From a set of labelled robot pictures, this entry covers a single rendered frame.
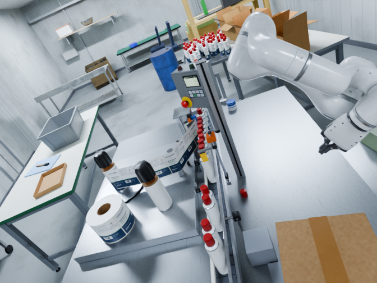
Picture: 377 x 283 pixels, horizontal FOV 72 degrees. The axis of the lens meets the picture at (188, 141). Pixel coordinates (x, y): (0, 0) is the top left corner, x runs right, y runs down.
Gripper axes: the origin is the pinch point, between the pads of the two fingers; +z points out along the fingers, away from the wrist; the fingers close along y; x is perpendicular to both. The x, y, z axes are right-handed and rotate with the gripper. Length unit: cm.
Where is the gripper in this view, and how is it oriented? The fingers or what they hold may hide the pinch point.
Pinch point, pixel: (324, 148)
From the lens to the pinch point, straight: 106.2
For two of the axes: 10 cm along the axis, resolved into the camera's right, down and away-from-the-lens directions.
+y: -7.5, -6.4, 1.7
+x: -5.8, 5.1, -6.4
